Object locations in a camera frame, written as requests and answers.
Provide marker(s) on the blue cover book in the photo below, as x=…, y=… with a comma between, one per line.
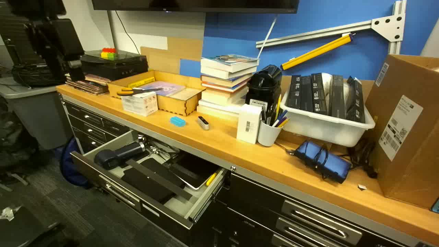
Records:
x=231, y=61

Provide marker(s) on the grey plastic tub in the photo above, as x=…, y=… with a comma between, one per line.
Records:
x=36, y=115

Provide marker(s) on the tiny white scrap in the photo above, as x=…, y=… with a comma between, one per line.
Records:
x=361, y=187

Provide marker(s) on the purple UIST booklet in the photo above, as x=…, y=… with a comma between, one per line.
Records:
x=165, y=89

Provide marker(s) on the grey wide drawer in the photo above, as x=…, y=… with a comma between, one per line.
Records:
x=91, y=170

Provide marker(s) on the assorted pens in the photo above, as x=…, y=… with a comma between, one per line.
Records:
x=275, y=116

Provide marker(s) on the blue floor bag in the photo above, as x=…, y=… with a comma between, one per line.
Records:
x=73, y=165

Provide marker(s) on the flat black machine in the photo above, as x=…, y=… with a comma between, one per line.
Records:
x=114, y=68

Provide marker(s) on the large cardboard box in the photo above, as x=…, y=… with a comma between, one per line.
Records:
x=412, y=138

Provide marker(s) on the thin white rod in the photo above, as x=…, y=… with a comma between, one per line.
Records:
x=266, y=39

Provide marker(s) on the blue glasses case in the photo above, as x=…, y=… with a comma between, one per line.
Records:
x=323, y=160

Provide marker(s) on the stack of white books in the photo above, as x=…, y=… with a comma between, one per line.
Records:
x=224, y=94

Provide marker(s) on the aluminium rail bracket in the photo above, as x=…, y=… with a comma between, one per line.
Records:
x=320, y=32

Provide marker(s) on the white pen cup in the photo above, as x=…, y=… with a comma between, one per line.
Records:
x=268, y=135

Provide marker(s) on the black cabinet small drawers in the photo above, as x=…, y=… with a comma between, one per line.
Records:
x=91, y=124

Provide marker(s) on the black flashlight tool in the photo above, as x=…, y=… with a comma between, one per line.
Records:
x=118, y=156

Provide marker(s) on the upright white carton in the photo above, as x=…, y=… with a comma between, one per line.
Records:
x=248, y=124

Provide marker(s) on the small blue object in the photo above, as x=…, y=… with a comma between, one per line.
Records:
x=177, y=121

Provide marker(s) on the white plastic bin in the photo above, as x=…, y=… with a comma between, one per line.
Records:
x=320, y=128

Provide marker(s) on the black desktop device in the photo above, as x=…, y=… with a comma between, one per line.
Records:
x=265, y=84

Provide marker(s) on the small silver black gadget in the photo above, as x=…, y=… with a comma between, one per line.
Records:
x=203, y=123

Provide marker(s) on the black foam pad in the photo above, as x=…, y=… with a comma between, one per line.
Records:
x=172, y=167
x=144, y=187

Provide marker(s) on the black ribbed block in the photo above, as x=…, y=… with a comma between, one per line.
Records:
x=318, y=94
x=338, y=97
x=294, y=91
x=306, y=94
x=355, y=100

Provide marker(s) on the white paper sheet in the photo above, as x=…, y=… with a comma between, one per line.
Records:
x=139, y=105

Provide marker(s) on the crumpled white paper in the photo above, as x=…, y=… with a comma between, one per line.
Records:
x=8, y=213

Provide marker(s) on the flat brown items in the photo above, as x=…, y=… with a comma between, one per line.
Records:
x=87, y=84

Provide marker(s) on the silver metal tools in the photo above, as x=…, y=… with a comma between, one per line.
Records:
x=158, y=149

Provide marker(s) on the colourful puzzle cube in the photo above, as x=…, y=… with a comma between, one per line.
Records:
x=109, y=54

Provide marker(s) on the black cabinet wide drawers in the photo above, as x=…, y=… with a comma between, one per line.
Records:
x=275, y=215

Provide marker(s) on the yellow pencil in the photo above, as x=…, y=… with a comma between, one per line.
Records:
x=211, y=179

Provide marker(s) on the black wall monitor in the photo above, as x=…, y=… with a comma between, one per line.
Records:
x=196, y=5

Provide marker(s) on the shallow wooden tray box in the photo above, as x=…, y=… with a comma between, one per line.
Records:
x=183, y=105

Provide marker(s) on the yellow level bar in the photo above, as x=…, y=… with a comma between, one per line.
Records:
x=316, y=51

